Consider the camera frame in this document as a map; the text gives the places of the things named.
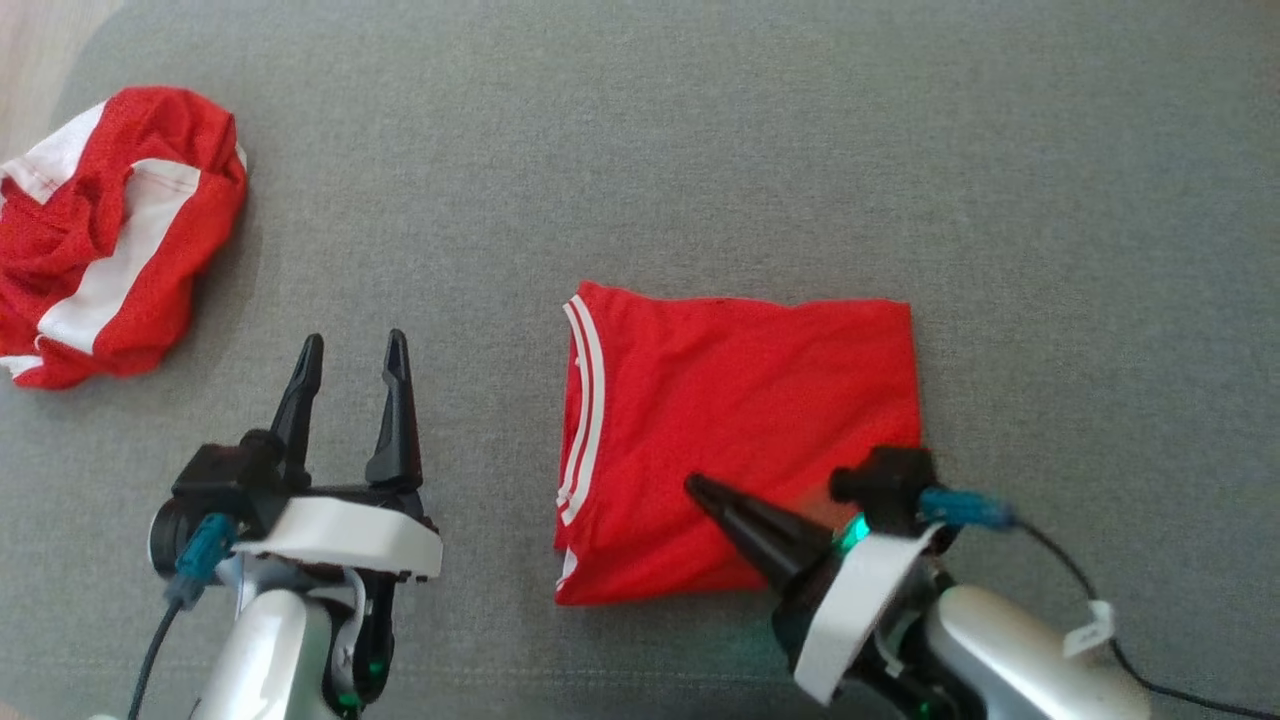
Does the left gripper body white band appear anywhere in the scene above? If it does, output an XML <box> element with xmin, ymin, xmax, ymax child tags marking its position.
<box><xmin>150</xmin><ymin>485</ymin><xmax>443</xmax><ymax>581</ymax></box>

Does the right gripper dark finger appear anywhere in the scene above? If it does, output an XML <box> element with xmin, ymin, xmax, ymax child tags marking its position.
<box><xmin>685</xmin><ymin>474</ymin><xmax>836</xmax><ymax>561</ymax></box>
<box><xmin>690</xmin><ymin>490</ymin><xmax>816</xmax><ymax>599</ymax></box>

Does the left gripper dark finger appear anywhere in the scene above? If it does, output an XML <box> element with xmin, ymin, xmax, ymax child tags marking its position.
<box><xmin>270</xmin><ymin>334</ymin><xmax>324</xmax><ymax>491</ymax></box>
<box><xmin>365</xmin><ymin>329</ymin><xmax>423</xmax><ymax>491</ymax></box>

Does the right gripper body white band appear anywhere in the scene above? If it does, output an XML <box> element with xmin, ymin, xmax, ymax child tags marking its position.
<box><xmin>772</xmin><ymin>515</ymin><xmax>948</xmax><ymax>706</ymax></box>

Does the red basketball jersey white trim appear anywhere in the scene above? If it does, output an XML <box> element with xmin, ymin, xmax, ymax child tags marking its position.
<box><xmin>553</xmin><ymin>281</ymin><xmax>923</xmax><ymax>607</ymax></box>

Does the red mesh shorts white band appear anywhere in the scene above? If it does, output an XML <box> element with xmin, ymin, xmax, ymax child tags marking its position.
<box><xmin>0</xmin><ymin>86</ymin><xmax>248</xmax><ymax>391</ymax></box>

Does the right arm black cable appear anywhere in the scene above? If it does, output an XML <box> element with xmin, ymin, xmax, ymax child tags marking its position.
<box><xmin>1010</xmin><ymin>515</ymin><xmax>1280</xmax><ymax>720</ymax></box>

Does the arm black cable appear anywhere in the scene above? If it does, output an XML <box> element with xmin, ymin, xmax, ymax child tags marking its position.
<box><xmin>1010</xmin><ymin>515</ymin><xmax>1280</xmax><ymax>720</ymax></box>
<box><xmin>128</xmin><ymin>595</ymin><xmax>186</xmax><ymax>720</ymax></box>

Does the right cable white tag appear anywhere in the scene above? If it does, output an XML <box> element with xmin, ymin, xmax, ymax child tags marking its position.
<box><xmin>1062</xmin><ymin>600</ymin><xmax>1116</xmax><ymax>658</ymax></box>

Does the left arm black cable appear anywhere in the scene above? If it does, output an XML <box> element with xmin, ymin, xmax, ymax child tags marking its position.
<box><xmin>128</xmin><ymin>595</ymin><xmax>186</xmax><ymax>720</ymax></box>

